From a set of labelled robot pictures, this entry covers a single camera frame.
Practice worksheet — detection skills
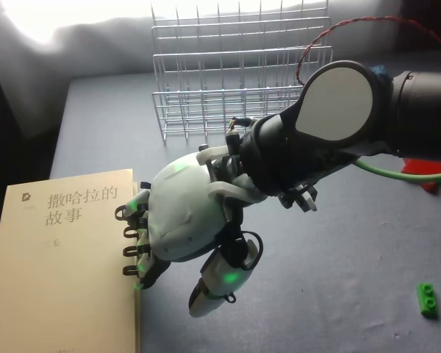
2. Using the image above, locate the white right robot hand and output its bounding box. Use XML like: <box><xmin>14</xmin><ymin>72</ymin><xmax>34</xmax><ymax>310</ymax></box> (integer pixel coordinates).
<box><xmin>114</xmin><ymin>151</ymin><xmax>265</xmax><ymax>318</ymax></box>

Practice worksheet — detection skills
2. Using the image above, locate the beige paperback book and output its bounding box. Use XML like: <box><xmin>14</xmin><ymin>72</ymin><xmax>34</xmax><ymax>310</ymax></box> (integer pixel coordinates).
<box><xmin>0</xmin><ymin>168</ymin><xmax>143</xmax><ymax>353</ymax></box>

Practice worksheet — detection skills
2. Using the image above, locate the grey table cloth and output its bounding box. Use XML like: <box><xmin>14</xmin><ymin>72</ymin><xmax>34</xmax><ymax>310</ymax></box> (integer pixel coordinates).
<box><xmin>47</xmin><ymin>54</ymin><xmax>441</xmax><ymax>353</ymax></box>

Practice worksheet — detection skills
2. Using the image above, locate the white curtain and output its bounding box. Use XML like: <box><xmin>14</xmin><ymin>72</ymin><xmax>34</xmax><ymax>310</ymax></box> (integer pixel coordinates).
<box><xmin>0</xmin><ymin>0</ymin><xmax>441</xmax><ymax>140</ymax></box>

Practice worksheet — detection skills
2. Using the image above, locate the blue toy brick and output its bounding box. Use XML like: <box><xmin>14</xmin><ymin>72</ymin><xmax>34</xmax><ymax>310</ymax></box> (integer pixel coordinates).
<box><xmin>369</xmin><ymin>64</ymin><xmax>391</xmax><ymax>80</ymax></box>

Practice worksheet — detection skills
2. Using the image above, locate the red toy brick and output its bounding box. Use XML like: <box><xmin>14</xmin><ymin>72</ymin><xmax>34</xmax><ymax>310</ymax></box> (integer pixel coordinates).
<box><xmin>402</xmin><ymin>157</ymin><xmax>441</xmax><ymax>194</ymax></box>

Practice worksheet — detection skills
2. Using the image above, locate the green toy brick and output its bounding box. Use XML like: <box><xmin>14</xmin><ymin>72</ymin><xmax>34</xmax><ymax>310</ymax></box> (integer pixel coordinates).
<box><xmin>417</xmin><ymin>282</ymin><xmax>440</xmax><ymax>317</ymax></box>

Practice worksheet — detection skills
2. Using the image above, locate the silver wire file rack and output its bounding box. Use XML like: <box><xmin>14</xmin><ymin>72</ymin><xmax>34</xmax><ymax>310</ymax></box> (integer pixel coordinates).
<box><xmin>150</xmin><ymin>0</ymin><xmax>335</xmax><ymax>146</ymax></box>

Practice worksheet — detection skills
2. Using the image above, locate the red twisted cable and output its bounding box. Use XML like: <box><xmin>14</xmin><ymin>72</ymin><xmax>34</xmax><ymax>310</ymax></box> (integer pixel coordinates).
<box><xmin>295</xmin><ymin>14</ymin><xmax>441</xmax><ymax>88</ymax></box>

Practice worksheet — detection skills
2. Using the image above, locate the green cable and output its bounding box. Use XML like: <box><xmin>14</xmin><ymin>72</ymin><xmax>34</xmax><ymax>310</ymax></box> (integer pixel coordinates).
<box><xmin>354</xmin><ymin>156</ymin><xmax>441</xmax><ymax>182</ymax></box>

